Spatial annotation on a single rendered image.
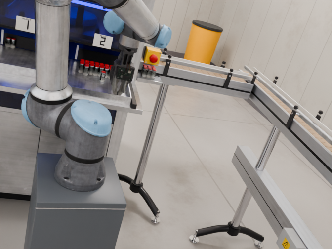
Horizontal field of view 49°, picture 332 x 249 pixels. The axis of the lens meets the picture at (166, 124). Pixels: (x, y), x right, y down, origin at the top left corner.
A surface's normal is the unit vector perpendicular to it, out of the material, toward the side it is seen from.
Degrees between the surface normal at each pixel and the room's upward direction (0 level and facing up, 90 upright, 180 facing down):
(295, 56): 90
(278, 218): 90
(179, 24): 90
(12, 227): 0
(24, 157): 90
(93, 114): 8
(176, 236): 0
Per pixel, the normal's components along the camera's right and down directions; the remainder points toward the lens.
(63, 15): 0.80, 0.44
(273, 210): -0.95, -0.16
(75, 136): -0.41, 0.28
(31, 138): 0.17, 0.45
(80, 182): 0.20, 0.16
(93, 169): 0.63, 0.19
